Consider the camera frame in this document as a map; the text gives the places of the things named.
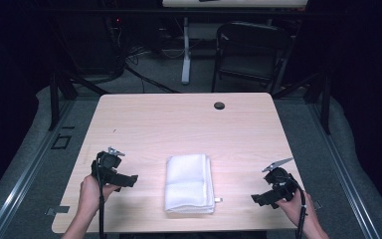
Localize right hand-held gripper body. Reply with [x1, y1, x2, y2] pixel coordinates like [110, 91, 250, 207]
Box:
[262, 157, 298, 202]

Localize white desk leg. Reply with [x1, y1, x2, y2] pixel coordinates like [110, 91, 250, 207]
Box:
[180, 16, 193, 86]

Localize hand-held gripper cable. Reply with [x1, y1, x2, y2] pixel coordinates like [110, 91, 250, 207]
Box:
[286, 177, 308, 239]
[94, 153, 107, 239]

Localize right hand-held gripper cable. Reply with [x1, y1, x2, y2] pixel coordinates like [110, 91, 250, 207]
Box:
[286, 177, 308, 239]

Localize left hand-held gripper cable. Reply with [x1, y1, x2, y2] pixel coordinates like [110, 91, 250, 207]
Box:
[94, 153, 107, 239]

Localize white mesh bag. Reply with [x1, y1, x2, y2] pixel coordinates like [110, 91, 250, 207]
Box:
[163, 153, 224, 214]

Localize black folding chair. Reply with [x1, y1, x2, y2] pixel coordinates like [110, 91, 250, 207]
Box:
[211, 21, 293, 95]

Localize thick black floor cable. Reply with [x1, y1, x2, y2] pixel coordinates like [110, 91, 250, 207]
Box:
[122, 63, 181, 95]

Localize person's right hand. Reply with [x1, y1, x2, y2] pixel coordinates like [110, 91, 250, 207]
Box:
[276, 190, 316, 230]

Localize person's left hand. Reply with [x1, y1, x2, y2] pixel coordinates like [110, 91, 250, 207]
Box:
[79, 173, 121, 217]

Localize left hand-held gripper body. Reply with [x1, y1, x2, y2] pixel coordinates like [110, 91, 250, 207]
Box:
[91, 146, 126, 183]

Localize aluminium floor rail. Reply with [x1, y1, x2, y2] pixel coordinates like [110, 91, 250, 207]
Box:
[306, 103, 381, 239]
[0, 99, 77, 239]

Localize black horizontal frame bar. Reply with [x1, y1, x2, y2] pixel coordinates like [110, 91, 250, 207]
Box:
[44, 7, 332, 18]

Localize black metal stand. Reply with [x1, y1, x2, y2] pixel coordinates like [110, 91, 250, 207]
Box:
[48, 71, 111, 132]
[271, 71, 332, 135]

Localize dark computer tower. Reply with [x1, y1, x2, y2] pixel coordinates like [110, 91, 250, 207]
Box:
[51, 14, 122, 74]

